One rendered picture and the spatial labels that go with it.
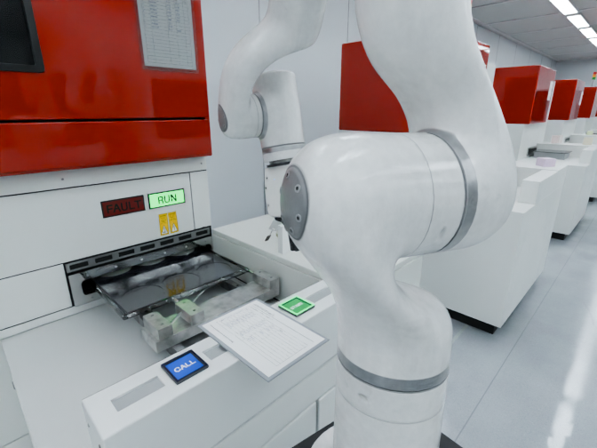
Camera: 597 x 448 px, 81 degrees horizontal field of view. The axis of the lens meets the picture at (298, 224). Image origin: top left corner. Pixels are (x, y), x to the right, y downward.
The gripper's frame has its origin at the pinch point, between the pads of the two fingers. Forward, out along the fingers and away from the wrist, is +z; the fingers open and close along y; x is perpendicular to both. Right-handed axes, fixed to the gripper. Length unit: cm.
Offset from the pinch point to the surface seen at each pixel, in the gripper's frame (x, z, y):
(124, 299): -21, 13, -45
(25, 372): -44, 21, -45
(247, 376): -17.1, 20.4, 0.3
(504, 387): 133, 113, -4
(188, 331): -14.7, 19.5, -25.8
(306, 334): -5.8, 16.5, 4.8
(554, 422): 125, 118, 18
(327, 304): 5.6, 15.9, 0.3
